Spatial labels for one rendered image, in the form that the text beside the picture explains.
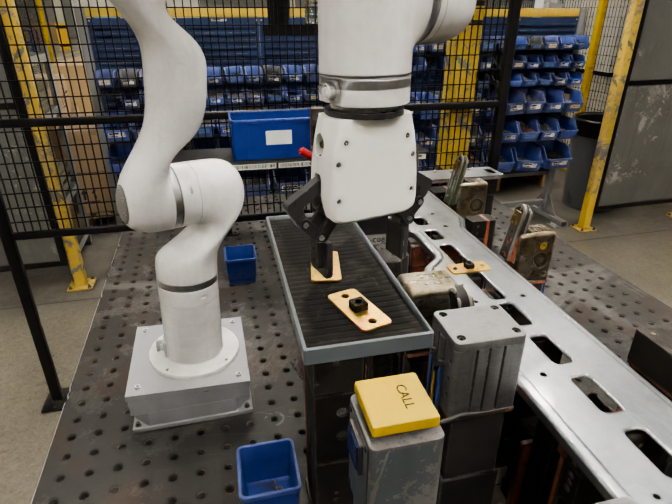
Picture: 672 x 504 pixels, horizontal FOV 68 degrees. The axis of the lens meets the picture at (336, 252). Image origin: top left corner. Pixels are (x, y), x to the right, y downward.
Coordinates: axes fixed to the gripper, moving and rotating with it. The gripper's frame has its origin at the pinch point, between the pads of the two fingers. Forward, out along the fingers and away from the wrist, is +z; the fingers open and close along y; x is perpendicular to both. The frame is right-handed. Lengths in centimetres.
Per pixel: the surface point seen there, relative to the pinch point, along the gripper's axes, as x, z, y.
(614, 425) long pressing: -16.6, 23.0, 27.5
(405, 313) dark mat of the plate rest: -3.0, 7.0, 4.2
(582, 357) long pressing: -5.7, 23.0, 35.9
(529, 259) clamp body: 23, 24, 57
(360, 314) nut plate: -1.1, 6.7, -0.5
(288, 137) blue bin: 110, 13, 40
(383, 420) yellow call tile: -15.4, 7.0, -7.0
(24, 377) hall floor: 180, 123, -63
